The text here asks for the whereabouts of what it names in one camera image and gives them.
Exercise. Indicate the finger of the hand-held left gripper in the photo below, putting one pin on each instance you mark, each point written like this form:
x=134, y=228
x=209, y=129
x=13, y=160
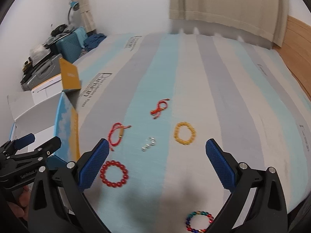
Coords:
x=49, y=146
x=24, y=140

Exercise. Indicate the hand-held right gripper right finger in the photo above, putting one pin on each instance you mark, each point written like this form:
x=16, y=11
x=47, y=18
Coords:
x=220, y=167

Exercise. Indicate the white plastic bag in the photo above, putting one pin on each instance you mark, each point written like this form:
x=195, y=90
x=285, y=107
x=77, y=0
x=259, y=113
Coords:
x=38, y=52

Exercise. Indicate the black bag pile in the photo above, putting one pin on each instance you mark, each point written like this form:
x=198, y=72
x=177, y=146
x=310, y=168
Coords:
x=59, y=29

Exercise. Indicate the wide beige curtain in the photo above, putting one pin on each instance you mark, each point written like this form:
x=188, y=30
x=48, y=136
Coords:
x=218, y=2

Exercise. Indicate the blue clothes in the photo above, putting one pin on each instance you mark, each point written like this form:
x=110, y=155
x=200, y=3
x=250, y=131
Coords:
x=94, y=41

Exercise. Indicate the blue desk lamp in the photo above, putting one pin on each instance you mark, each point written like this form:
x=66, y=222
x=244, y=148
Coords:
x=74, y=4

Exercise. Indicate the grey suitcase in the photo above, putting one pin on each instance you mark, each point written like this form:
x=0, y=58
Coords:
x=43, y=70

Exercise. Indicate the teal suitcase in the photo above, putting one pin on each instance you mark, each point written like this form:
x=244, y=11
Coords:
x=70, y=45

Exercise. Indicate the person's left hand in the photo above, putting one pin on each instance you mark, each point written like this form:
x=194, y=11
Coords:
x=23, y=197

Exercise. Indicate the narrow beige curtain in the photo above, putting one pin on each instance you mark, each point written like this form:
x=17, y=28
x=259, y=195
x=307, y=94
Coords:
x=86, y=9

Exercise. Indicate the white cardboard box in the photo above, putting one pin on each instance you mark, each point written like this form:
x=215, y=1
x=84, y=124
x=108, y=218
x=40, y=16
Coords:
x=68, y=123

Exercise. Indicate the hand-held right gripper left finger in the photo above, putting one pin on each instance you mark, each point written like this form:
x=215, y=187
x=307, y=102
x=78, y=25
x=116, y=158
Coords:
x=93, y=166

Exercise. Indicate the wooden panel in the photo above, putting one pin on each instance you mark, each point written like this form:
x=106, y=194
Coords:
x=296, y=43

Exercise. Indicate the silver bead jewelry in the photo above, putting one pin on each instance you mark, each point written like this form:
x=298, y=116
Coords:
x=143, y=148

